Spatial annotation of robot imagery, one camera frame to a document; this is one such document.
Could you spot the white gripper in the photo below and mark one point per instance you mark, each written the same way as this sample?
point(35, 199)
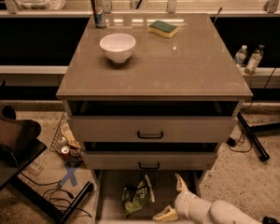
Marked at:
point(187, 202)

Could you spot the green jalapeno chip bag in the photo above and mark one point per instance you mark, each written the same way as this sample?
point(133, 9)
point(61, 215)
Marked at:
point(135, 198)

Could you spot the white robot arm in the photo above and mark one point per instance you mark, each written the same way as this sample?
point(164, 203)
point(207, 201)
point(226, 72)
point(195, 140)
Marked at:
point(225, 213)

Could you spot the bottom open drawer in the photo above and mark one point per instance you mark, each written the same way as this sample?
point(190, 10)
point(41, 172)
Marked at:
point(163, 182)

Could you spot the middle grey drawer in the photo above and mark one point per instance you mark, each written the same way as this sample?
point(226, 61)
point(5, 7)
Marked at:
point(141, 160)

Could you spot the grey drawer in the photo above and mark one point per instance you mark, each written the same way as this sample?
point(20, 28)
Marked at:
point(141, 160)
point(152, 129)

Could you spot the grey drawer cabinet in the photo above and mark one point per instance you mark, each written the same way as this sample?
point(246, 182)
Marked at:
point(191, 74)

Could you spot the top grey drawer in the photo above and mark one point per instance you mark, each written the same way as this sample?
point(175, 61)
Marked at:
point(152, 129)

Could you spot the black stand base bar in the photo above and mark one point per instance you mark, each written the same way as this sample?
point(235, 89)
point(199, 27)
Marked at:
point(263, 155)

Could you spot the blue tape cross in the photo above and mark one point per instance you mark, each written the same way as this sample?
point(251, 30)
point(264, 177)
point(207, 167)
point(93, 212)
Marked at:
point(70, 176)

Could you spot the black table leg bar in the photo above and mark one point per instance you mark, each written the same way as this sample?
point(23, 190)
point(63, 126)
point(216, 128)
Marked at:
point(58, 213)

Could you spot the red soda can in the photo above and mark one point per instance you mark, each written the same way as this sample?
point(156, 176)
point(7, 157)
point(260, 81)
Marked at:
point(65, 151)

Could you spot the small clear water bottle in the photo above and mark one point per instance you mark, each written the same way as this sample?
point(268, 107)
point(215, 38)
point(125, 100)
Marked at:
point(240, 56)

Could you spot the tall clear plastic bottle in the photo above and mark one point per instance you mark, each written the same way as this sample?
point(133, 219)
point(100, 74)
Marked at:
point(254, 60)

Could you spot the white bowl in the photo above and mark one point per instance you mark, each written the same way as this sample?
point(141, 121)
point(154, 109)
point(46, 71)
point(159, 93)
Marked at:
point(118, 47)

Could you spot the black chair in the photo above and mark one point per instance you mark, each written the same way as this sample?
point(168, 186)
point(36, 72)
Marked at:
point(19, 145)

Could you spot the yellow green sponge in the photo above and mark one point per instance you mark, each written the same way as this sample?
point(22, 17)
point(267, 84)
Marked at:
point(163, 29)

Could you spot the blue silver energy drink can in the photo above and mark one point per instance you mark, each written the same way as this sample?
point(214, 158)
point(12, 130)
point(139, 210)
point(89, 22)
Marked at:
point(98, 13)

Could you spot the wire basket on floor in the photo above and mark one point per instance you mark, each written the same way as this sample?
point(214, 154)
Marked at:
point(64, 137)

